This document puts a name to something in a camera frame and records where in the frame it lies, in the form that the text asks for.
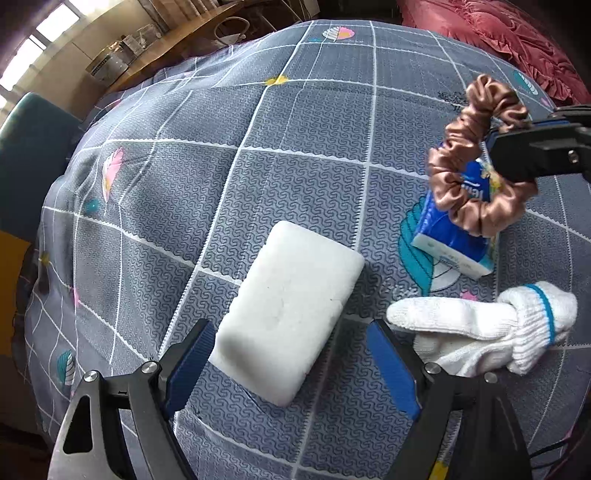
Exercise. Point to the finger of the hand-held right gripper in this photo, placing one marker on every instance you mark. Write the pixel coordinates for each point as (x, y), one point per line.
(570, 114)
(531, 152)

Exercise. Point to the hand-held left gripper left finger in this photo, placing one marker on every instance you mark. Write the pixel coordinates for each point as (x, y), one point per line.
(184, 374)

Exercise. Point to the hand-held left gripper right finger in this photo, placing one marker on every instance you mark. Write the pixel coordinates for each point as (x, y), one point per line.
(392, 364)

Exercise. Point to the brown satin scrunchie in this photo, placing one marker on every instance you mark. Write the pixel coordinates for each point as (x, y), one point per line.
(480, 217)

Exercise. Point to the white sponge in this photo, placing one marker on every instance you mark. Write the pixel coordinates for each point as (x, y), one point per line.
(286, 300)

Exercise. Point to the white knitted glove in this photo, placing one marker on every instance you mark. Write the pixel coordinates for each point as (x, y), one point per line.
(485, 323)

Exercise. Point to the blue tissue packet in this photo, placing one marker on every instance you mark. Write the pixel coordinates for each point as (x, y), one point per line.
(443, 235)

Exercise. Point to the red ruffled quilt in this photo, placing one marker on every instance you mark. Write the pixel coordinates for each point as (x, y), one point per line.
(485, 27)

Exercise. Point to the grey yellow blue headboard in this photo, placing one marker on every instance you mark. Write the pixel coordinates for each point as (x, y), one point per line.
(27, 152)

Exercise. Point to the striped metal tin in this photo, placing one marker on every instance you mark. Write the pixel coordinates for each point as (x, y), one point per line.
(107, 65)
(127, 46)

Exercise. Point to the wooden desk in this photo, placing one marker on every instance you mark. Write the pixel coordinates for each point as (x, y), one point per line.
(184, 46)

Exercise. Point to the window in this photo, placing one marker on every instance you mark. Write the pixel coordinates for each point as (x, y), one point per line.
(46, 27)

